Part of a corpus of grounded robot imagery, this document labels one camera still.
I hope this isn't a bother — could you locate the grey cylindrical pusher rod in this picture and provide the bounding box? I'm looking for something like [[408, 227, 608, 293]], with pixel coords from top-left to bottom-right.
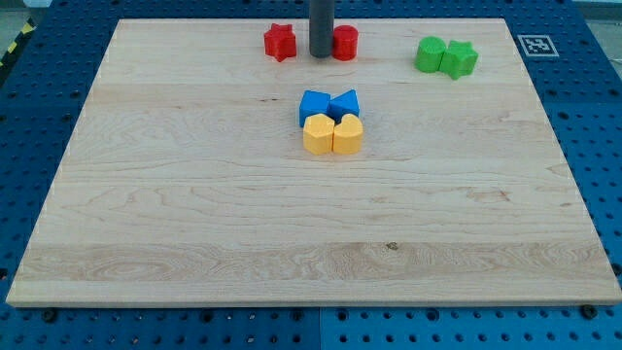
[[309, 0, 335, 58]]

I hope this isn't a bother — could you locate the red cylinder block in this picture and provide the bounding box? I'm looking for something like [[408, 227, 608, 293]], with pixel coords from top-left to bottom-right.
[[332, 25, 359, 61]]

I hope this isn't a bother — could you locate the red star block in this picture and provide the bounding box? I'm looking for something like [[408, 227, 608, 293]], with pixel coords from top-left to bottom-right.
[[263, 23, 297, 62]]

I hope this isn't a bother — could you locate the blue cube block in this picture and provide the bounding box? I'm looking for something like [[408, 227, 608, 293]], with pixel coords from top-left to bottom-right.
[[298, 90, 330, 127]]

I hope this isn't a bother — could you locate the blue triangle block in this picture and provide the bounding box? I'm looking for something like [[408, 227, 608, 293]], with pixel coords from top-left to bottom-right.
[[328, 89, 360, 123]]

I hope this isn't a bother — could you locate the green cylinder block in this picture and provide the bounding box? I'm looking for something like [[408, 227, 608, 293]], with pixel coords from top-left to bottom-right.
[[414, 36, 446, 73]]

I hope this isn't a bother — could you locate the yellow hexagon block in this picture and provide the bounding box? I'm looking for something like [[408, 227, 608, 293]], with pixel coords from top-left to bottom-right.
[[303, 114, 335, 155]]

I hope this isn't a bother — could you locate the yellow heart block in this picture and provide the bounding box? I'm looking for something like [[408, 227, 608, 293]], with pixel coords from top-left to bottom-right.
[[332, 114, 363, 155]]

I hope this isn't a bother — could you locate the green star block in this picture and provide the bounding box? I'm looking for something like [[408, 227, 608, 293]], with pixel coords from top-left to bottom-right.
[[438, 40, 478, 80]]

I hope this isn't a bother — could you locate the white fiducial marker tag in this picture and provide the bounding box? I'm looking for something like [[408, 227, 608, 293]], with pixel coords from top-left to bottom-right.
[[518, 34, 559, 57]]

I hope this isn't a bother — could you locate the wooden board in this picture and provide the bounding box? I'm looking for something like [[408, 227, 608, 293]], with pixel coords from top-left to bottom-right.
[[7, 18, 621, 307]]

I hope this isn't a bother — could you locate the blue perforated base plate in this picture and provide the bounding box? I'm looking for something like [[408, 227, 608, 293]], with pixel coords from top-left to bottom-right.
[[1, 1, 621, 349]]

